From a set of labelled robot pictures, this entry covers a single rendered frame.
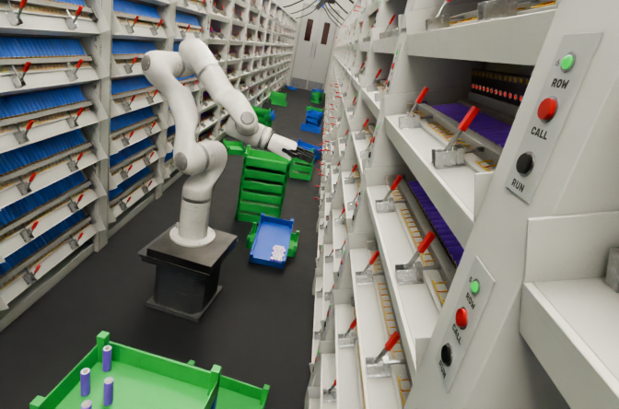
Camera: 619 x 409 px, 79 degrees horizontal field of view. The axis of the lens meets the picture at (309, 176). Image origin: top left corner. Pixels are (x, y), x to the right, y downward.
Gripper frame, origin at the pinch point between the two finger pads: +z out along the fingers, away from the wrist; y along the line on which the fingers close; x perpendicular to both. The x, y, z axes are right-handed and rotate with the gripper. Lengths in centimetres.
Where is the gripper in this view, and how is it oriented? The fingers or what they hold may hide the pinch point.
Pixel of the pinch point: (308, 156)
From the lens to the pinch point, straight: 139.2
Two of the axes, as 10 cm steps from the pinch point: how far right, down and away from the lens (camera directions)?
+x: 3.9, -8.7, -3.1
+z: 9.2, 3.8, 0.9
